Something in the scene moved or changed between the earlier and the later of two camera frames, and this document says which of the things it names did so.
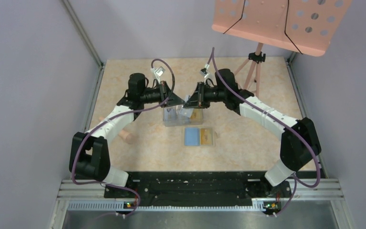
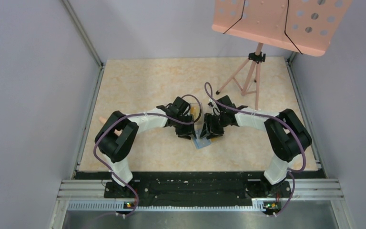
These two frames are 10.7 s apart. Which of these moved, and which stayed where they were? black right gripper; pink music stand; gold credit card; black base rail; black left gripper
Moved: black right gripper; black left gripper
Stayed: pink music stand; black base rail; gold credit card
